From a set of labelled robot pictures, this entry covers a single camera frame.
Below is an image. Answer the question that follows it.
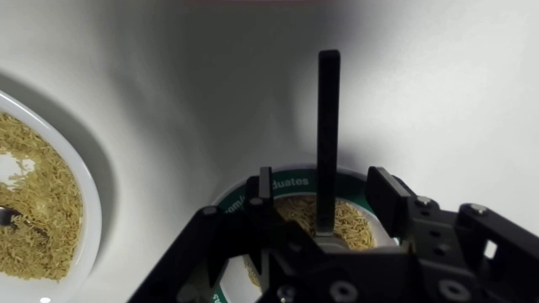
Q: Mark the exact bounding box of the green rimmed white bowl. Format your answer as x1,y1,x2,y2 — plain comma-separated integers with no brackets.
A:
209,164,401,303

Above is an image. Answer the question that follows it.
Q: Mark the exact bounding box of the dry rice pile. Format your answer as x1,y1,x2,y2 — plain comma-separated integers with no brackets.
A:
246,194,377,293
0,112,86,283

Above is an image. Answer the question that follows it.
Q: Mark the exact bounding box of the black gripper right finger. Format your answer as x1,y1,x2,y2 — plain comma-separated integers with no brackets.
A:
365,165,539,303

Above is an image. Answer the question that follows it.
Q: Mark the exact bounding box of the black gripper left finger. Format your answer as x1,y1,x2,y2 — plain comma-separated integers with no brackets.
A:
128,165,316,303

